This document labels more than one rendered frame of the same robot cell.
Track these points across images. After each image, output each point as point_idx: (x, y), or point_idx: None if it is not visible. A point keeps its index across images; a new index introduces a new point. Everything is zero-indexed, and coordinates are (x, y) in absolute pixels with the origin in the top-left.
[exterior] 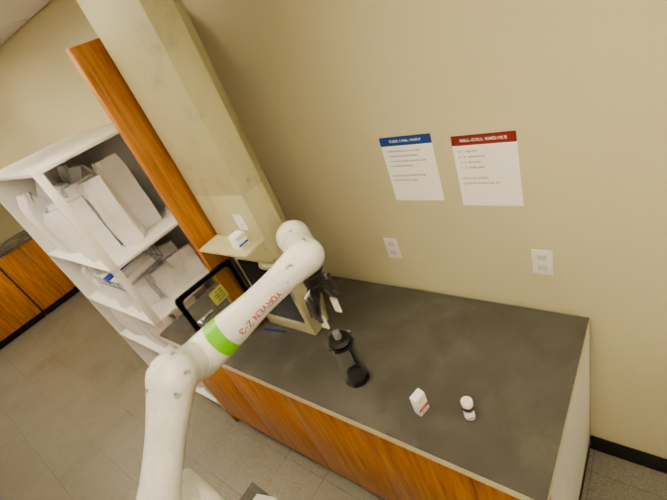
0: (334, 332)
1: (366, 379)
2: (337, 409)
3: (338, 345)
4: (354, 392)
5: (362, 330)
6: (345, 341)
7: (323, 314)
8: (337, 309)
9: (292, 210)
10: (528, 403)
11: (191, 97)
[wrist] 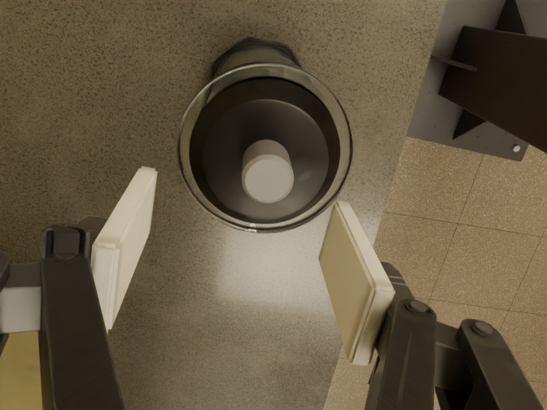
0: (277, 180)
1: (267, 41)
2: (397, 113)
3: (326, 131)
4: (323, 74)
5: (31, 152)
6: (289, 98)
7: (380, 290)
8: (147, 207)
9: None
10: None
11: None
